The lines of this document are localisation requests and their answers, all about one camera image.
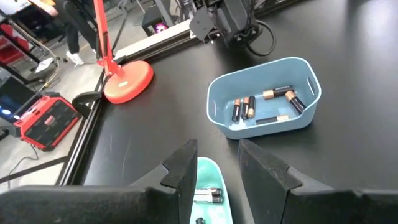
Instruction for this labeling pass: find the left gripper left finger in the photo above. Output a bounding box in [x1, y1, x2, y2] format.
[0, 139, 198, 224]

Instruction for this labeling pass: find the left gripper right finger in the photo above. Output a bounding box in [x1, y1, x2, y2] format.
[238, 139, 398, 224]

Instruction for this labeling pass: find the black copper-top battery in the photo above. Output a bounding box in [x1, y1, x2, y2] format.
[255, 114, 290, 126]
[231, 98, 242, 123]
[262, 85, 295, 100]
[247, 95, 256, 119]
[284, 90, 307, 115]
[241, 96, 250, 121]

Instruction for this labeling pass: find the black equipment box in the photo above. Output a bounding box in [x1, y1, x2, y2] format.
[141, 4, 171, 37]

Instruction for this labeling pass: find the blue plastic bin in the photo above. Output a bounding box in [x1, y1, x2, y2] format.
[206, 56, 323, 141]

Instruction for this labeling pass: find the red black tool case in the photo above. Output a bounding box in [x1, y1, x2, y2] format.
[12, 94, 83, 152]

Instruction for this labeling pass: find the teal plastic bin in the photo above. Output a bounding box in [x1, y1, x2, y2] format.
[189, 156, 234, 224]

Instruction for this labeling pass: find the red desk lamp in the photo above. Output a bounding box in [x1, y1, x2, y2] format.
[92, 0, 155, 105]

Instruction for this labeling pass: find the white paper sheet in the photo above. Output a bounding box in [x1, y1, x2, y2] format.
[34, 57, 55, 74]

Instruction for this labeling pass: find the person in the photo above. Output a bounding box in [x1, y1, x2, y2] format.
[53, 0, 99, 67]

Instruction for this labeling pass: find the black-legged cart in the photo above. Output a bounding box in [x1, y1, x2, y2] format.
[0, 0, 60, 85]

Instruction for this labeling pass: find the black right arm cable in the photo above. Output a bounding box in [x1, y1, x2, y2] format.
[244, 19, 277, 58]

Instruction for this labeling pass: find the black aluminium table frame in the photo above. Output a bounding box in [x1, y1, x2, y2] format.
[55, 0, 304, 187]

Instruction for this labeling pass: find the black frame bracket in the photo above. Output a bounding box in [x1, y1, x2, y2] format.
[71, 90, 104, 119]

